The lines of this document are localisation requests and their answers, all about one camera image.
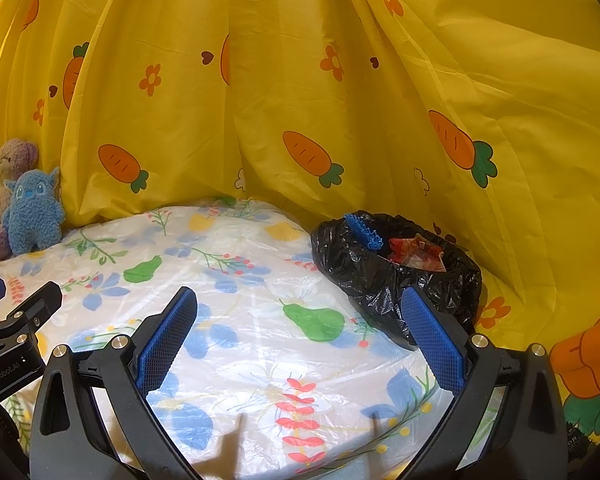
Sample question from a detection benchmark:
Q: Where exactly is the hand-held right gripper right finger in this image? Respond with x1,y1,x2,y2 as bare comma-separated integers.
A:
395,287,571,480

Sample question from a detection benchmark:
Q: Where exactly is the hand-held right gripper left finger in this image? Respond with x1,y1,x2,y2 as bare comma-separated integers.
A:
29,286,201,480

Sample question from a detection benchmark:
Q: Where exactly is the red white plastic wrapper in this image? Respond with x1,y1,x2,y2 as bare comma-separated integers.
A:
387,235,448,273

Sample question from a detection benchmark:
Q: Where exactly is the black trash bag bin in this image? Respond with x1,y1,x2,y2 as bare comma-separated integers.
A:
310,210,482,351

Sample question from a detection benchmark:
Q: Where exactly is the blue foam net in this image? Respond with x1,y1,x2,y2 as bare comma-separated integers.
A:
344,213,386,251

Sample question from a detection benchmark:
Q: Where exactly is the blue plush monster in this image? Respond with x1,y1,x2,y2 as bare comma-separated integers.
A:
2,166,67,256

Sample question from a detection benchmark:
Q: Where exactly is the floral plastic table sheet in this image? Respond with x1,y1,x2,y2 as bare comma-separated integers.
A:
0,197,501,480

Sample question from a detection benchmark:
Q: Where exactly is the purple teddy bear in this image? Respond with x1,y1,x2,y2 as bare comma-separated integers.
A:
0,138,40,261

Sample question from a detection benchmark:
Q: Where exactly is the yellow carrot print curtain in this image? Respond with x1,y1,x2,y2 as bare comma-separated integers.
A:
0,0,600,441

